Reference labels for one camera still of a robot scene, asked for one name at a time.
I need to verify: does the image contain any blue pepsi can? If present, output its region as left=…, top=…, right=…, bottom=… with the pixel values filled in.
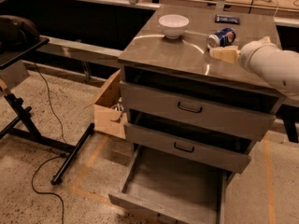
left=206, top=28, right=236, bottom=49

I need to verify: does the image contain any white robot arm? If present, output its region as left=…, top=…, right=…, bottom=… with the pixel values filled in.
left=208, top=36, right=299, bottom=100

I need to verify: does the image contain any grey top drawer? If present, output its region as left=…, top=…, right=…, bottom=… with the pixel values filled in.
left=119, top=80, right=277, bottom=142

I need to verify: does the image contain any grey drawer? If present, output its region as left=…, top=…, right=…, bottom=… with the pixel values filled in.
left=119, top=80, right=277, bottom=142
left=124, top=122, right=252, bottom=174
left=109, top=147, right=226, bottom=224

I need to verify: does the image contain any grey metal drawer cabinet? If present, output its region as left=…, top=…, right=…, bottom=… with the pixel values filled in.
left=117, top=4, right=291, bottom=185

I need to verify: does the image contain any grey middle drawer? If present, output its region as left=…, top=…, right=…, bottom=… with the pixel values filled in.
left=124, top=122, right=252, bottom=174

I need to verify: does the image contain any grey bottom drawer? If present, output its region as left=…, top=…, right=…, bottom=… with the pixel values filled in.
left=109, top=147, right=226, bottom=224

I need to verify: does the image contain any dark blue snack packet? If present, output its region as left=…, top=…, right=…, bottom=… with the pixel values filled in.
left=215, top=15, right=240, bottom=24

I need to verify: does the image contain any white ceramic bowl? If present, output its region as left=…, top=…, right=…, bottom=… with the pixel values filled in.
left=159, top=14, right=189, bottom=39

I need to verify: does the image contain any brown cardboard box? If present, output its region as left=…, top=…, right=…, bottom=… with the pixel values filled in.
left=86, top=71, right=127, bottom=139

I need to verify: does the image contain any dark round device on stand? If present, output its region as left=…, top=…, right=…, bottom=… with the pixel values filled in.
left=0, top=15, right=40, bottom=52

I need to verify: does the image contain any black metal stand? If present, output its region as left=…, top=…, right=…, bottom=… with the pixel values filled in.
left=0, top=37, right=94, bottom=185

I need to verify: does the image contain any grey metal rail bench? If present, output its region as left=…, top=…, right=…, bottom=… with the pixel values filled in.
left=38, top=36, right=121, bottom=68

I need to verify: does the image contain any black floor cable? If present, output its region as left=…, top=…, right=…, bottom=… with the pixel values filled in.
left=31, top=63, right=68, bottom=224

